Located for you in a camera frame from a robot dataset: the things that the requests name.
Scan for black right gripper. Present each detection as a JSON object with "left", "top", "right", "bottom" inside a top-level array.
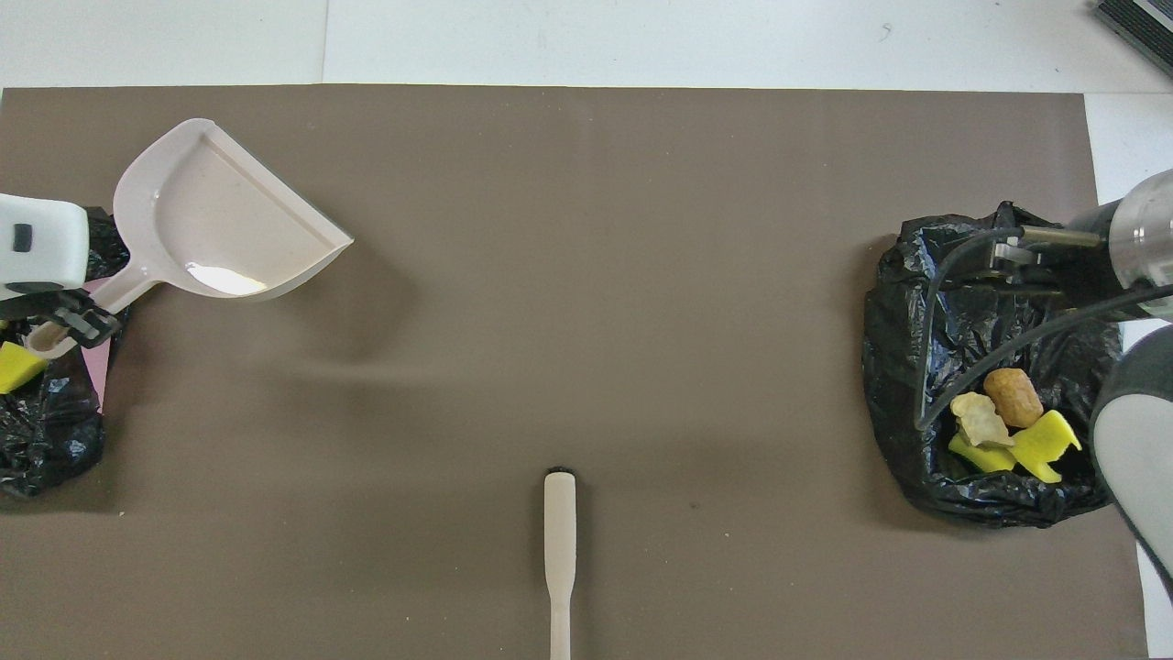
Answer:
[{"left": 988, "top": 225, "right": 1114, "bottom": 299}]

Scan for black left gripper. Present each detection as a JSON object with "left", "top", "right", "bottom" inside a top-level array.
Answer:
[{"left": 0, "top": 282, "right": 124, "bottom": 349}]

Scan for yellow sponge piece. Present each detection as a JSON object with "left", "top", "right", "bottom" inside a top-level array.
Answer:
[
  {"left": 948, "top": 433, "right": 1016, "bottom": 475},
  {"left": 0, "top": 342, "right": 49, "bottom": 396},
  {"left": 1008, "top": 410, "right": 1083, "bottom": 485}
]

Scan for brown cork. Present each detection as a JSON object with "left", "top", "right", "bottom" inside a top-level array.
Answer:
[{"left": 984, "top": 368, "right": 1046, "bottom": 430}]

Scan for beige sponge piece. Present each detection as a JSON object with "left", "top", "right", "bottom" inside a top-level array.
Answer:
[{"left": 949, "top": 391, "right": 1016, "bottom": 449}]

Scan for beige plastic dustpan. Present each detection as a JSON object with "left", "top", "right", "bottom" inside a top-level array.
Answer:
[{"left": 25, "top": 118, "right": 356, "bottom": 358}]

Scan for beige hand brush black bristles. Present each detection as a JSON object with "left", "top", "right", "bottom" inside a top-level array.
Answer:
[{"left": 543, "top": 467, "right": 578, "bottom": 660}]

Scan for pink bin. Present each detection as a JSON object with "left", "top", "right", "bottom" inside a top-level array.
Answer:
[{"left": 81, "top": 278, "right": 118, "bottom": 413}]

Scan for black plastic trash bag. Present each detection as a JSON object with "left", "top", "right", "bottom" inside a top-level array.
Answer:
[
  {"left": 862, "top": 201, "right": 1130, "bottom": 530},
  {"left": 0, "top": 206, "right": 134, "bottom": 497}
]

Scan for dark ribbed device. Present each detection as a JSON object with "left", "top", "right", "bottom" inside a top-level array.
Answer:
[{"left": 1095, "top": 0, "right": 1173, "bottom": 80}]

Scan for brown table mat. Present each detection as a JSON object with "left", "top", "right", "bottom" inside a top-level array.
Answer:
[{"left": 0, "top": 84, "right": 1151, "bottom": 660}]

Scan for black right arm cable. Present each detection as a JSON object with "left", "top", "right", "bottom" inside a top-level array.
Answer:
[{"left": 915, "top": 226, "right": 1173, "bottom": 433}]

